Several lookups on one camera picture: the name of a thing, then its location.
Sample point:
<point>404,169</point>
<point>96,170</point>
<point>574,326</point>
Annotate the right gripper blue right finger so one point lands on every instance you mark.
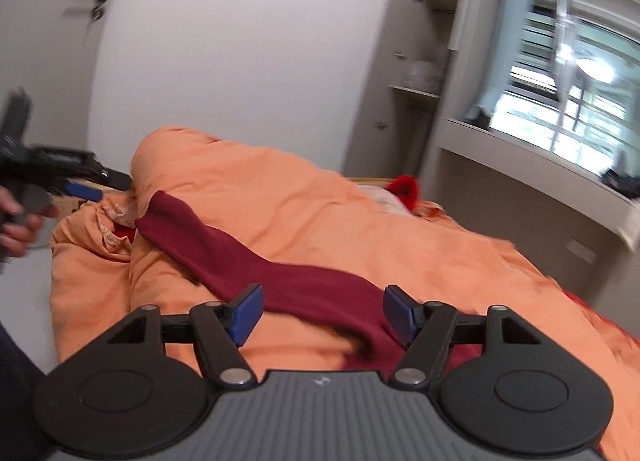
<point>425,331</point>

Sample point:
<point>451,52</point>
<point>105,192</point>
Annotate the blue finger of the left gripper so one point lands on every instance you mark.
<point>116,180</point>
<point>82,191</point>

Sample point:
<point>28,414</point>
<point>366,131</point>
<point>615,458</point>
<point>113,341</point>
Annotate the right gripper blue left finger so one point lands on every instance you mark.
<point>220,330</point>

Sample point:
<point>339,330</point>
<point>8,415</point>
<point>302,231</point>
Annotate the dark red long-sleeve shirt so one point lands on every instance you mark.
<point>329,298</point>

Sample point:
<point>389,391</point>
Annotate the dark clothes pile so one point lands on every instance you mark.
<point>626,185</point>

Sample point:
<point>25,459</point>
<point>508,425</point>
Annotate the person's left hand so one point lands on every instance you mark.
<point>16,238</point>

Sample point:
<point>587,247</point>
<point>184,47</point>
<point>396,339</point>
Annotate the orange duvet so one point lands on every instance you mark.
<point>288,211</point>

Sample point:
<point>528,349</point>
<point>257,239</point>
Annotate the floral pink pillow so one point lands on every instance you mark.
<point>384,199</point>

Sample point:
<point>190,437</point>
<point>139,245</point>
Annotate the bright red plush item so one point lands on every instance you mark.
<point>406,189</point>

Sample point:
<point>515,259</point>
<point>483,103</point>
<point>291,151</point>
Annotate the grey window ledge desk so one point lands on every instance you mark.
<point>561,219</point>

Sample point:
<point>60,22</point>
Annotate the grey wardrobe cabinet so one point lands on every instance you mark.
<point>393,124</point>

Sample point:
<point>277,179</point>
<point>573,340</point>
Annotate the white garment on ledge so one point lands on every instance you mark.
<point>629,231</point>

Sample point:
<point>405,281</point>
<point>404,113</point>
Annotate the plastic bag on shelf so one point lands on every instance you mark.
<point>424,76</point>

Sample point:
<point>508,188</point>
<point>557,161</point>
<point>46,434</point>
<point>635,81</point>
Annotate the light blue curtain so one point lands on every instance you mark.
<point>505,42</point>

